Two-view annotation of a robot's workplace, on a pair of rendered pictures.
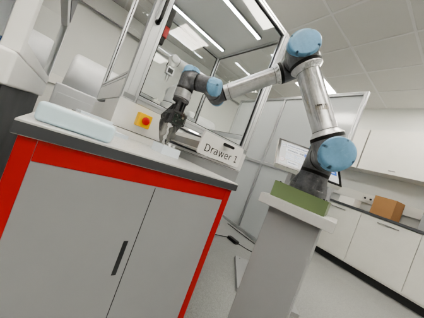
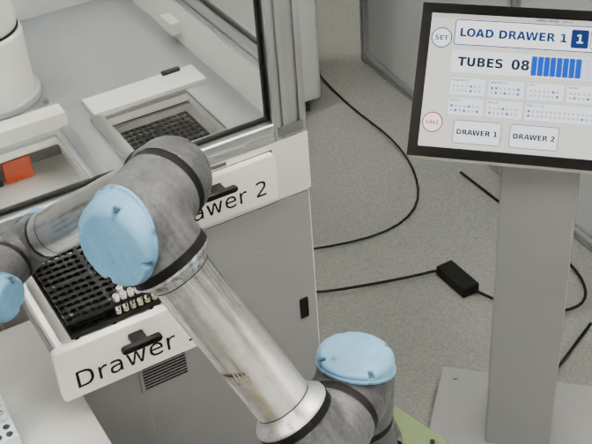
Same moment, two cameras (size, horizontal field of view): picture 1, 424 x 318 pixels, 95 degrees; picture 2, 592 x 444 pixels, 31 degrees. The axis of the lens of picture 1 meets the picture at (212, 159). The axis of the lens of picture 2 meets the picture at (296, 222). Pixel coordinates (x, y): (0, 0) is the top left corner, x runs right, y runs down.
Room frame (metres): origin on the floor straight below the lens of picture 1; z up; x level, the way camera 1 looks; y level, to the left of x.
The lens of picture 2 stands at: (-0.31, -0.61, 2.15)
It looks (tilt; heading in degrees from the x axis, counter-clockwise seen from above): 36 degrees down; 12
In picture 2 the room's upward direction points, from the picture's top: 5 degrees counter-clockwise
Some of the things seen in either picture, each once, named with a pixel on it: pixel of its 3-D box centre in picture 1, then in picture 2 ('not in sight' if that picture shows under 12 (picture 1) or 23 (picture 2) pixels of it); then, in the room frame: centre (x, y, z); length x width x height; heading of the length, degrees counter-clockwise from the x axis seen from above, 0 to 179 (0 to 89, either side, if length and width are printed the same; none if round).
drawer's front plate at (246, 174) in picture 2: not in sight; (214, 197); (1.46, -0.08, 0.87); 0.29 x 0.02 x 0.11; 129
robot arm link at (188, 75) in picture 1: (189, 79); not in sight; (0.88, 0.22, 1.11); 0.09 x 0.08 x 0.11; 75
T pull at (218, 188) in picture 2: not in sight; (218, 190); (1.44, -0.09, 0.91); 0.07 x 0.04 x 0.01; 129
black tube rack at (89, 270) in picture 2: not in sight; (93, 285); (1.16, 0.09, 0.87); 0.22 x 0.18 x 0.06; 39
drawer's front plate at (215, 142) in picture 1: (221, 150); (136, 344); (1.01, -0.03, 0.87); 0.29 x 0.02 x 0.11; 129
